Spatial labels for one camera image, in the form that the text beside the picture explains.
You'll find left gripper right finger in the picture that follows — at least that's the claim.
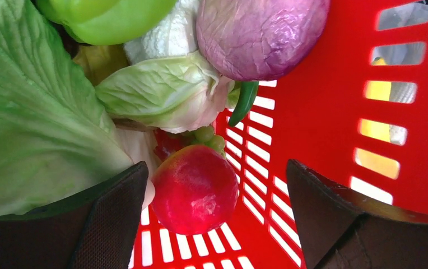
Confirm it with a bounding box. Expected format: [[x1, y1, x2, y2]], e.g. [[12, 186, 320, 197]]
[[286, 160, 428, 268]]

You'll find green chili pepper toy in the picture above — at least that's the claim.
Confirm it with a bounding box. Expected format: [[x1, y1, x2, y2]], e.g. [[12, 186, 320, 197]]
[[228, 81, 259, 127]]

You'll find green lettuce toy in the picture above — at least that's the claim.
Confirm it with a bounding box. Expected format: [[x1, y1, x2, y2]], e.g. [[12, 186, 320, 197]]
[[0, 1, 133, 216]]

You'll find green bell pepper toy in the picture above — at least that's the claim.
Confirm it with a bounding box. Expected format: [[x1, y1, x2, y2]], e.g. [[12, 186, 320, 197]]
[[35, 0, 176, 45]]

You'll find red plastic basket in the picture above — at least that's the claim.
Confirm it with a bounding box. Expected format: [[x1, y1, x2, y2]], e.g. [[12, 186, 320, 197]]
[[129, 1, 428, 268]]

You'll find green grapes toy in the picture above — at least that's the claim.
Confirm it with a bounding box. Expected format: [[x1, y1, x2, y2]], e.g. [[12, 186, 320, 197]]
[[194, 126, 225, 153]]

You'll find red pomegranate toy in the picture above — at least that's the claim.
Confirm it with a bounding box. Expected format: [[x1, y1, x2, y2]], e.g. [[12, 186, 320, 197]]
[[152, 145, 239, 235]]

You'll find pale cabbage toy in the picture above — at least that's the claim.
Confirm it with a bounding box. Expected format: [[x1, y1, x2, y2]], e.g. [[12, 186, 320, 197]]
[[95, 1, 235, 133]]

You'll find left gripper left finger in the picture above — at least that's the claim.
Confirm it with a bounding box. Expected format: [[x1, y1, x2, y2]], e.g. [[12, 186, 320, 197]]
[[0, 161, 148, 268]]

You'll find purple onion toy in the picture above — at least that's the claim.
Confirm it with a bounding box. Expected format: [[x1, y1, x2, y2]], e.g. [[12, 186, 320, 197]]
[[196, 0, 331, 81]]

